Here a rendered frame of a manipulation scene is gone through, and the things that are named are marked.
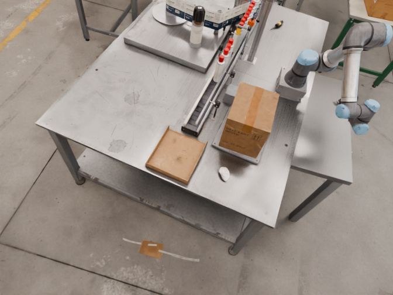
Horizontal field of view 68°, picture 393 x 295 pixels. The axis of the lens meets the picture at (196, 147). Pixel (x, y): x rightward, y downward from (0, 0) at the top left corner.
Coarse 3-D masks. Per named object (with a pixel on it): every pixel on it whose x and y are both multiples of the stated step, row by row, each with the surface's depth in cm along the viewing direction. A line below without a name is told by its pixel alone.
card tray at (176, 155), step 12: (168, 132) 179; (168, 144) 175; (180, 144) 176; (192, 144) 176; (204, 144) 177; (156, 156) 169; (168, 156) 170; (180, 156) 171; (192, 156) 172; (156, 168) 162; (168, 168) 166; (180, 168) 167; (192, 168) 168; (180, 180) 162
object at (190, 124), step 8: (256, 16) 250; (208, 88) 197; (216, 88) 198; (208, 96) 193; (200, 104) 188; (208, 104) 189; (200, 112) 185; (192, 120) 181; (200, 120) 181; (192, 128) 177
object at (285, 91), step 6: (282, 72) 206; (282, 78) 202; (276, 84) 212; (282, 84) 199; (306, 84) 203; (276, 90) 208; (282, 90) 202; (288, 90) 201; (294, 90) 199; (300, 90) 199; (306, 90) 200; (282, 96) 206; (288, 96) 205; (294, 96) 204; (300, 96) 202
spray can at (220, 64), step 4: (220, 56) 185; (224, 56) 185; (220, 60) 186; (216, 64) 190; (220, 64) 188; (216, 68) 192; (220, 68) 190; (216, 72) 194; (220, 72) 193; (216, 76) 196; (216, 80) 199
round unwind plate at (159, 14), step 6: (156, 6) 239; (162, 6) 240; (156, 12) 235; (162, 12) 236; (156, 18) 230; (162, 18) 231; (168, 18) 232; (174, 18) 233; (180, 18) 234; (168, 24) 228; (174, 24) 229
